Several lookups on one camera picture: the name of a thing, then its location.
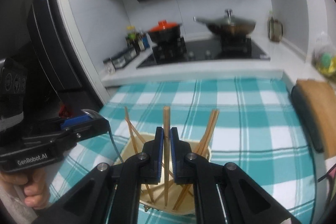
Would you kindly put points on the dark refrigerator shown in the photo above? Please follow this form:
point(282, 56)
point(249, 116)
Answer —
point(52, 43)

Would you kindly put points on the plastic bag of sponges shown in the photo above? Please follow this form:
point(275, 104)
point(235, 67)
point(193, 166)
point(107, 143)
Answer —
point(325, 61)

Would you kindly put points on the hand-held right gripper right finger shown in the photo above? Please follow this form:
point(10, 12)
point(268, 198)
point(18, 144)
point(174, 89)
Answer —
point(174, 154)

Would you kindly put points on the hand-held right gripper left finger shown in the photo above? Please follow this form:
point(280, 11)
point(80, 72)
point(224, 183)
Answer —
point(158, 154)

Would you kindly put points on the cream utensil holder box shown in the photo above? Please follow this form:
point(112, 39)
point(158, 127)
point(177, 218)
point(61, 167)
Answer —
point(128, 153)

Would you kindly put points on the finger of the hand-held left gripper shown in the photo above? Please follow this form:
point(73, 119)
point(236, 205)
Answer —
point(92, 128)
point(71, 121)

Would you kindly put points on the person's left hand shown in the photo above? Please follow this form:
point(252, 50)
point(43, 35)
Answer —
point(35, 190)

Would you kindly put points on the small steel spoon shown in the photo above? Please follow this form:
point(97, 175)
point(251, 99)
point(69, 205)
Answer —
point(115, 146)

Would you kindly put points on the red object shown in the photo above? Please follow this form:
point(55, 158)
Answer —
point(65, 110)

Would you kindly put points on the black-lidded spice jar set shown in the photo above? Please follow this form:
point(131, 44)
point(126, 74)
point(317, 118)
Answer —
point(120, 58)

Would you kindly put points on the black gas hob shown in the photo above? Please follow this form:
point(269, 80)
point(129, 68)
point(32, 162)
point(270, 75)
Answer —
point(204, 50)

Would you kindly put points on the wooden chopstick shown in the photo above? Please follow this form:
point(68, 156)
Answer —
point(211, 121)
point(129, 124)
point(166, 119)
point(137, 136)
point(214, 121)
point(208, 121)

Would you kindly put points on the yellow-capped sauce bottle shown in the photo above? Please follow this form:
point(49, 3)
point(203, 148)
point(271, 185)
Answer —
point(131, 39)

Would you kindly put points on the black pot with orange lid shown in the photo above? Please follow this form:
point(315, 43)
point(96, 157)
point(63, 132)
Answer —
point(165, 33)

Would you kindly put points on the wooden cutting board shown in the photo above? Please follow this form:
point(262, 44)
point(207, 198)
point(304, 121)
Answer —
point(321, 108)

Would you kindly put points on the wok with glass lid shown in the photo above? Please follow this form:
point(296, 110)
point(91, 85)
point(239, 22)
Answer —
point(231, 27)

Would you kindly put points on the teal checked tablecloth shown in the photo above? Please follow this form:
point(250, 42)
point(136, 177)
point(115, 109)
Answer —
point(249, 134)

